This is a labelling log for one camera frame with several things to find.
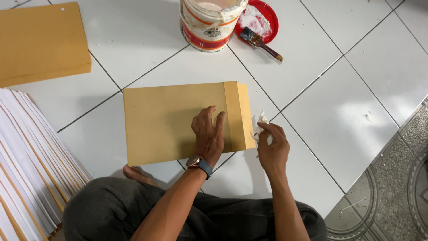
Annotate person's left hand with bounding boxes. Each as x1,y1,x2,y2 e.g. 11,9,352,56
191,106,227,166

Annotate person's right hand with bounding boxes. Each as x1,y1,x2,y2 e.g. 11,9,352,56
257,122,291,175

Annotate white cloth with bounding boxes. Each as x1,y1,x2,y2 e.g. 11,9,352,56
251,110,274,145

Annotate brown paper envelope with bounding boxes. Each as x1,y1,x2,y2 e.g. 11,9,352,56
123,81,257,167

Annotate red plastic lid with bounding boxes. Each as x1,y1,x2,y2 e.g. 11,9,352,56
234,0,279,44

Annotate white glue bucket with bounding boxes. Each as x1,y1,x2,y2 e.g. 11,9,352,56
179,0,249,53

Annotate patterned grey floor mat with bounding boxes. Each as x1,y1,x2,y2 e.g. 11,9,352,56
324,97,428,241

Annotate person's bare foot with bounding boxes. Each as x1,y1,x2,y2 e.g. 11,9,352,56
122,164,160,187

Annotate person's dark grey trousers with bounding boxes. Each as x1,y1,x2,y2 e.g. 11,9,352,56
62,177,328,241

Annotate fanned row of unfolded envelopes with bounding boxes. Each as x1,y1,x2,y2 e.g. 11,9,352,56
0,88,93,241

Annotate stack of brown envelopes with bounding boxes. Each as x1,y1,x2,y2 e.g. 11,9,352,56
0,2,92,88

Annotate wristwatch with blue strap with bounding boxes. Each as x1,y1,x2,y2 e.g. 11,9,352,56
185,155,213,180

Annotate brown handled paint brush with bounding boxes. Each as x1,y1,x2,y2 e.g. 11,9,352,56
239,26,285,63

